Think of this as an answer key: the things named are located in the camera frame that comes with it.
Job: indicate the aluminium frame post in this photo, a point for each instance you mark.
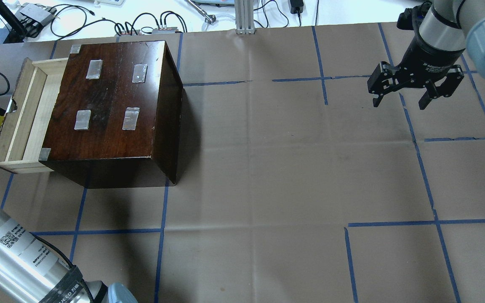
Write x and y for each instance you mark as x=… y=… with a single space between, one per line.
x=244 y=17

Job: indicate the light wood drawer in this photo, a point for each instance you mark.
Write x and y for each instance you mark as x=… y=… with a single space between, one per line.
x=23 y=130

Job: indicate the dark wooden drawer cabinet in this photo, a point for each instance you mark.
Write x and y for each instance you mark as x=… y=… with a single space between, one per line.
x=116 y=120

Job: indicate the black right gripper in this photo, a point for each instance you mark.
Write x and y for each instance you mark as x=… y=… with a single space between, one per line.
x=431 y=56

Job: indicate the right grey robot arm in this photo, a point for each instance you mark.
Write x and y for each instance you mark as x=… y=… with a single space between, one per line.
x=443 y=30

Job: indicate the black power adapter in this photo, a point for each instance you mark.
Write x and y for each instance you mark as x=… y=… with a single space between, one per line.
x=296 y=6

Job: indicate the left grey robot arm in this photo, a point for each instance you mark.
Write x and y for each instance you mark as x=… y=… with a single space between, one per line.
x=32 y=270

